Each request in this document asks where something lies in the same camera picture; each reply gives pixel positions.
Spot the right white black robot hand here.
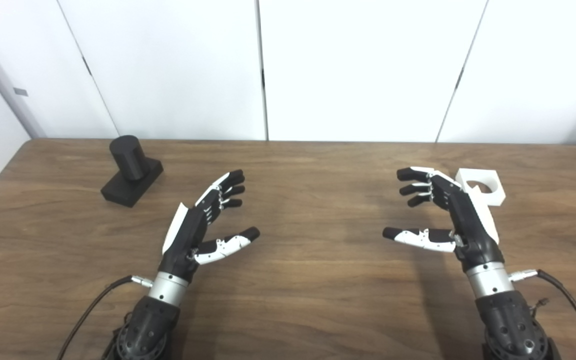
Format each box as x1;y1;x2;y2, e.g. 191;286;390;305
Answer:
382;167;505;274

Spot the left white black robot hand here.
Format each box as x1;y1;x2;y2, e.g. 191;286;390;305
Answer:
158;169;261;284

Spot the white square piece with hole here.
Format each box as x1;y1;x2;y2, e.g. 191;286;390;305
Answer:
455;168;506;207

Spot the black peg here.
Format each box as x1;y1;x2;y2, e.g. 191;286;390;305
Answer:
100;135;164;208

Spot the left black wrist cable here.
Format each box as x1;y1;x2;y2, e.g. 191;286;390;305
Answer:
57;274;155;360

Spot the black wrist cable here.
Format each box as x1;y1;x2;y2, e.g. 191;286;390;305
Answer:
508;269;576;360
57;274;155;360

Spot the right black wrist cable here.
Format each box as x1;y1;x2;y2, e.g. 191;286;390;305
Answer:
508;269;576;360

